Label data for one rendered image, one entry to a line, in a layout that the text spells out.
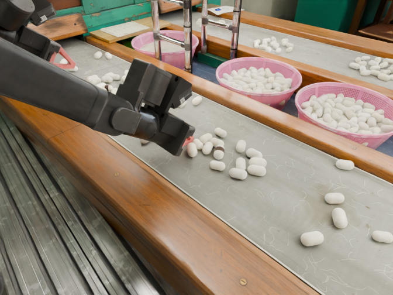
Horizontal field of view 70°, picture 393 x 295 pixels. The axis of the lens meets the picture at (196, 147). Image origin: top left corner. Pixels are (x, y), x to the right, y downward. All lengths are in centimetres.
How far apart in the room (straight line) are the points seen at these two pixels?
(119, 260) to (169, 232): 14
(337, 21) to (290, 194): 293
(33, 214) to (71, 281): 19
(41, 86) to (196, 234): 30
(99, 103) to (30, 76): 9
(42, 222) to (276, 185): 48
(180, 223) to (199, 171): 15
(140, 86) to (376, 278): 46
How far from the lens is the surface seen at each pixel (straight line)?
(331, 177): 64
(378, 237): 56
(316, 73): 101
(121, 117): 43
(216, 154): 61
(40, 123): 78
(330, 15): 344
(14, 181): 79
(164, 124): 51
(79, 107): 40
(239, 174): 57
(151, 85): 48
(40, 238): 65
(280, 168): 63
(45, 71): 37
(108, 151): 63
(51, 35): 124
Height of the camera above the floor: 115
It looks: 39 degrees down
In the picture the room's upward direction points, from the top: straight up
